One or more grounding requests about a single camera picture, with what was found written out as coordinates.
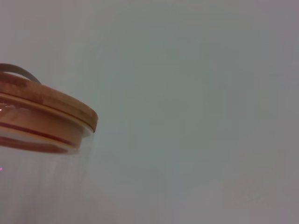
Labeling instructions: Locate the glass water dispenser jar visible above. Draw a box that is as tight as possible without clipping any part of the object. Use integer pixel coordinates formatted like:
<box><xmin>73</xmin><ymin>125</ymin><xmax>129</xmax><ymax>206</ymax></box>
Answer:
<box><xmin>0</xmin><ymin>99</ymin><xmax>98</xmax><ymax>224</ymax></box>

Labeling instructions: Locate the wooden jar lid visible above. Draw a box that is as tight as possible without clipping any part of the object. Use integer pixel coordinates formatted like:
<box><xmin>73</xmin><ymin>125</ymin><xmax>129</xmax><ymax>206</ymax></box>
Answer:
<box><xmin>0</xmin><ymin>63</ymin><xmax>98</xmax><ymax>151</ymax></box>

